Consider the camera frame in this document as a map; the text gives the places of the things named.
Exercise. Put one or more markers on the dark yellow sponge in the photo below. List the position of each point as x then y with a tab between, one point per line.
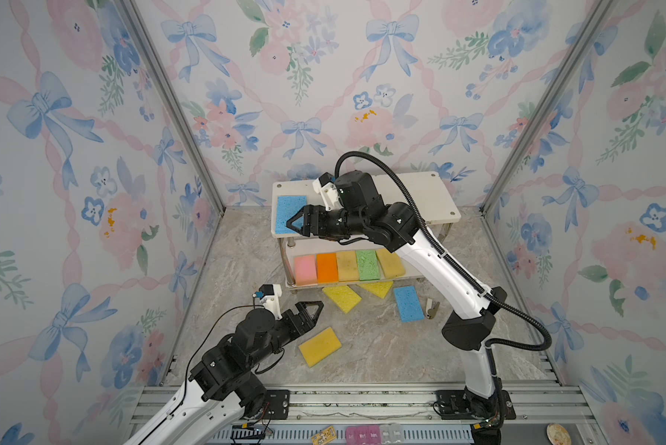
390	263

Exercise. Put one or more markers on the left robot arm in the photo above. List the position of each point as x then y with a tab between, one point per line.
222	388

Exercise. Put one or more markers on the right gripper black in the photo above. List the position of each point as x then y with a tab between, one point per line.
311	218

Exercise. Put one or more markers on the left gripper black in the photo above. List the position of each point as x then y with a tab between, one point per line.
305	320

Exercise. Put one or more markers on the yellow patterned card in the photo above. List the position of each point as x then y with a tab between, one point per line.
325	437

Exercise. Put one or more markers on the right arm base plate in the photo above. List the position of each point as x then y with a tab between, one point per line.
459	404

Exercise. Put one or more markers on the blue sponge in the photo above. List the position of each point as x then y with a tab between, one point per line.
408	304
287	207

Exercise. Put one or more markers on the green sponge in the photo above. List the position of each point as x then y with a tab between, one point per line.
368	268

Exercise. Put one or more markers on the pink plastic box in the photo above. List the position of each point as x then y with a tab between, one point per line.
363	435

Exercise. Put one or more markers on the clear plastic box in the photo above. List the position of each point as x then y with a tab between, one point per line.
392	434

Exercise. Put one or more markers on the round patterned disc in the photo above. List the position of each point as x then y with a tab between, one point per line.
558	435

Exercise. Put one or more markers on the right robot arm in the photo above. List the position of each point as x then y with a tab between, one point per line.
473	316

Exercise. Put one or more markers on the yellow sponge bottom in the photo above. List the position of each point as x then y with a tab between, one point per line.
347	266

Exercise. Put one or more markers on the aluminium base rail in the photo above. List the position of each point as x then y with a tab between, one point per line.
410	405

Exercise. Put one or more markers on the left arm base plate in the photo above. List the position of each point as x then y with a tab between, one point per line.
272	404

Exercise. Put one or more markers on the white two-tier shelf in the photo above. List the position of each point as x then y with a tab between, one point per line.
400	216

